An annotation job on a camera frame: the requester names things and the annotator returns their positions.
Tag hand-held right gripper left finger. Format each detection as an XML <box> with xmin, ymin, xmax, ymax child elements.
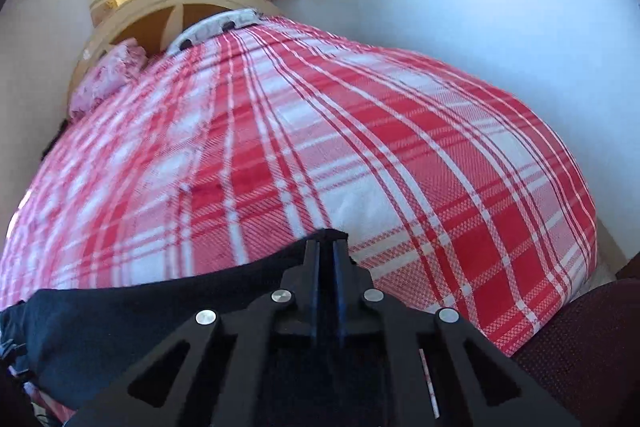
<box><xmin>70</xmin><ymin>237</ymin><xmax>328</xmax><ymax>427</ymax></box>

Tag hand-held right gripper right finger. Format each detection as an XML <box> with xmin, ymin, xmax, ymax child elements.
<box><xmin>330</xmin><ymin>239</ymin><xmax>581</xmax><ymax>427</ymax></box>

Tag black pants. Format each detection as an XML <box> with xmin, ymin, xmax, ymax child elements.
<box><xmin>0</xmin><ymin>229</ymin><xmax>373</xmax><ymax>423</ymax></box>

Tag red plaid blanket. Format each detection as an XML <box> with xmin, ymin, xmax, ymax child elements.
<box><xmin>0</xmin><ymin>18</ymin><xmax>598</xmax><ymax>423</ymax></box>

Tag maroon fabric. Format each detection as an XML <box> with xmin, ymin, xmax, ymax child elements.
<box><xmin>512</xmin><ymin>277</ymin><xmax>640</xmax><ymax>427</ymax></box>

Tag white patterned pillow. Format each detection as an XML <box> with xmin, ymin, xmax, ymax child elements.
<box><xmin>167</xmin><ymin>8</ymin><xmax>266</xmax><ymax>54</ymax></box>

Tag pink floral pillow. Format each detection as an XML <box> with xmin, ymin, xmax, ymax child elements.
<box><xmin>69</xmin><ymin>41</ymin><xmax>148</xmax><ymax>122</ymax></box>

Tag black patterned cloth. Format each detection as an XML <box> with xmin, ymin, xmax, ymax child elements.
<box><xmin>42</xmin><ymin>119</ymin><xmax>68</xmax><ymax>158</ymax></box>

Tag cream wooden headboard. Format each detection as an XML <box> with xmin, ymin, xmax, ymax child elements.
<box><xmin>66</xmin><ymin>0</ymin><xmax>281</xmax><ymax>118</ymax></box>

